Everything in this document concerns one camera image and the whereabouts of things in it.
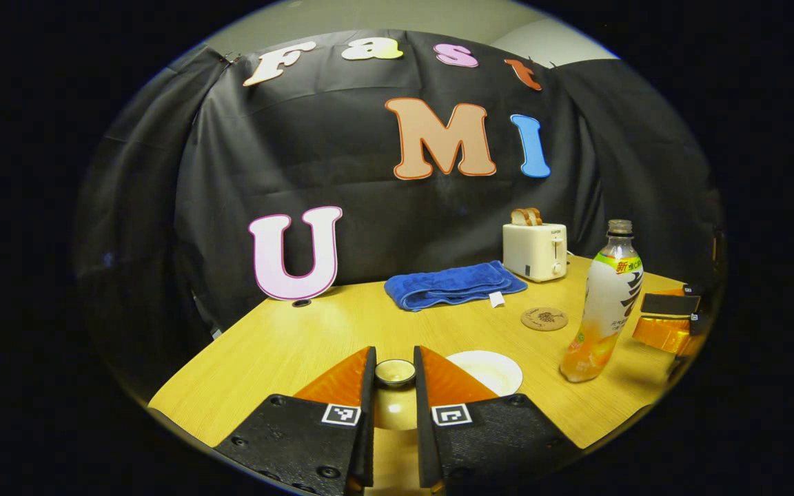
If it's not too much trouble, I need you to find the water bottle with white label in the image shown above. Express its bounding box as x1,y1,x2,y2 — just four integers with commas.
560,219,644,384

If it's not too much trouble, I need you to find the round brown coaster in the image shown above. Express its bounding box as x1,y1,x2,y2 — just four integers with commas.
520,307,569,332

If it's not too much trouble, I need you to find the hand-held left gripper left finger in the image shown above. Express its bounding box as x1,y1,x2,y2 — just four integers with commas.
213,346,378,496

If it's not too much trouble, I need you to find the golden teacup with white inside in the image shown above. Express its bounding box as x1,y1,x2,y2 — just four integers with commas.
445,349,524,397

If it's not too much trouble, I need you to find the golden teacup lid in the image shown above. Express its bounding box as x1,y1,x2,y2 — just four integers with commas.
372,358,419,432

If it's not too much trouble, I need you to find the white toaster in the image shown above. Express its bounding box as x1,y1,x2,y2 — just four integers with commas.
502,222,569,283

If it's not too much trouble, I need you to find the black backdrop cloth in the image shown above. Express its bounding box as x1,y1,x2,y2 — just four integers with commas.
73,29,725,407

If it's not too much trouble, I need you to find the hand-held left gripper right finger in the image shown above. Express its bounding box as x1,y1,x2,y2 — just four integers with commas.
412,346,582,493

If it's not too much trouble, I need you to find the blue towel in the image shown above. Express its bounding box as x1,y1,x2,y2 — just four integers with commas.
384,260,528,312

